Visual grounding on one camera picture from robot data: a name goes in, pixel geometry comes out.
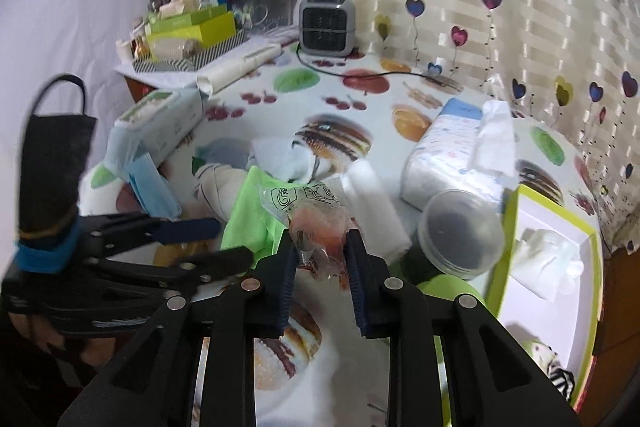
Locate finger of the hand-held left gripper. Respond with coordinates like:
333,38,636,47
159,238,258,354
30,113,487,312
95,248,253,293
82,214,221,253

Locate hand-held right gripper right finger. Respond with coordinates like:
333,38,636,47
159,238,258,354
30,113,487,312
344,229,583,427

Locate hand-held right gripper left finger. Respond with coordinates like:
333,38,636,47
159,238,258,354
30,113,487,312
57,229,301,427

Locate beige towel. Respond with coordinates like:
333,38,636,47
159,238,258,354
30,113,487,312
192,162,251,220

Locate blue face masks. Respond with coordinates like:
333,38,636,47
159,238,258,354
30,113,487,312
127,154,183,220

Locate green cloth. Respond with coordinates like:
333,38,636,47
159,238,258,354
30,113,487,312
220,166,288,258

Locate clear plastic packet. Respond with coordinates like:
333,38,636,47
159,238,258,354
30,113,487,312
260,179,358,290

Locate white gauze towel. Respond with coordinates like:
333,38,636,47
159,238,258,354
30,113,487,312
325,159,413,258

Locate lime green box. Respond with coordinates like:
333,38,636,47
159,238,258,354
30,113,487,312
485,184,606,413

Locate person's left forearm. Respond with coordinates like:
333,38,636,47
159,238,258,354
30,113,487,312
0,332,101,427

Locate light blue soft pack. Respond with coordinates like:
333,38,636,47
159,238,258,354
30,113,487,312
102,124,151,175

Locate white soft tissue pack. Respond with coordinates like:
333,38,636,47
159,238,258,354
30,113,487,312
400,97,518,215

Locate person's left hand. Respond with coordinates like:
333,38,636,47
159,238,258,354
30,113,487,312
10,314,111,365

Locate light green round lid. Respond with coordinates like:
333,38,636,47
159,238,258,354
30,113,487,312
415,276,488,308

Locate clear plastic jar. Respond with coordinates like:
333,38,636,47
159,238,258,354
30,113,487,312
400,189,506,280

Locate green wet wipes pack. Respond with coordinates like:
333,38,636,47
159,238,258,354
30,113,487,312
114,88,208,158

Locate rolled white paper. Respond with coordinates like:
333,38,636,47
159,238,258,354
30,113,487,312
196,44,283,96

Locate chevron pattern tray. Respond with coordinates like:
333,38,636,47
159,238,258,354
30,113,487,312
131,29,248,75

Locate olive green box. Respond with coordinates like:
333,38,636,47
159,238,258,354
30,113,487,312
145,4,228,32

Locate lime gift box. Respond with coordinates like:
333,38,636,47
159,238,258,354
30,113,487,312
147,12,237,60

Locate small grey fan heater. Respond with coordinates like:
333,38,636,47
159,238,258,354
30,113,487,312
299,0,357,58

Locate wooden cabinet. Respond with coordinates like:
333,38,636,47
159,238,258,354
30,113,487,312
595,247,640,388

